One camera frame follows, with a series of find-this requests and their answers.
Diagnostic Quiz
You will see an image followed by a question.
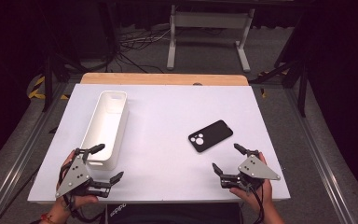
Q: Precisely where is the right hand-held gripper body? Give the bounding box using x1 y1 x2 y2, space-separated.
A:
219 148 282 192

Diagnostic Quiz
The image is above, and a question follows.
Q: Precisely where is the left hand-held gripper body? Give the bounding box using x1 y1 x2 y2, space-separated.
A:
55 147 112 199

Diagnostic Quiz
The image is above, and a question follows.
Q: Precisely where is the white plastic bin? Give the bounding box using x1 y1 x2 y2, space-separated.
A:
79 90 131 172

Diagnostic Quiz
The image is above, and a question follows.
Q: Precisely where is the black phone case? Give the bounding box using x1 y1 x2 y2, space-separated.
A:
187 119 234 154

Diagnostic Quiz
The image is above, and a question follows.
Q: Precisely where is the person's left hand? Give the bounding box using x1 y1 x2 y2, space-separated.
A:
54 149 100 218

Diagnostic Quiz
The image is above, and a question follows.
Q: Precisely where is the person's black clothing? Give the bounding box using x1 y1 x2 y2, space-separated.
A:
104 202 242 224

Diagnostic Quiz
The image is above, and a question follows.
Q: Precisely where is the white board sheet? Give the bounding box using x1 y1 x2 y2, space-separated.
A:
27 83 292 204

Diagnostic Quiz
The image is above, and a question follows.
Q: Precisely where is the yellow black floor tape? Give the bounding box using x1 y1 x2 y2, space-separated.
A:
27 75 72 101

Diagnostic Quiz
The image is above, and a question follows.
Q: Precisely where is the black tripod stand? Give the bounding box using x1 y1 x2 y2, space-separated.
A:
40 0 120 114

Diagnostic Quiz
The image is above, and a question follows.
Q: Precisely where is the black metal stand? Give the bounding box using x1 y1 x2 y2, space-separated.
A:
249 15 312 119

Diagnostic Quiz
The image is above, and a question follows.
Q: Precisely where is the wooden table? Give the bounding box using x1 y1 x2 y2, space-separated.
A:
79 72 250 87

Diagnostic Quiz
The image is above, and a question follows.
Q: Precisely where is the right hand-held gripper cable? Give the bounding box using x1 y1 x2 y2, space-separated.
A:
249 185 266 224

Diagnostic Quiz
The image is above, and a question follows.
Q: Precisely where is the red bracelet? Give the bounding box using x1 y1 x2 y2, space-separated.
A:
39 212 54 224

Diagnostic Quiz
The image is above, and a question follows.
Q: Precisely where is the aluminium floor rail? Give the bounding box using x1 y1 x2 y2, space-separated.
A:
0 81 71 224
282 87 358 224

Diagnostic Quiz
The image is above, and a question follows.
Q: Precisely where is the bundle of floor cables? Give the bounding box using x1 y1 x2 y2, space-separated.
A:
117 25 172 75

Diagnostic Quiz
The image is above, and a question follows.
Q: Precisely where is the white metal stand frame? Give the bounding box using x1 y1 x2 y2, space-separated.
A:
166 4 256 74

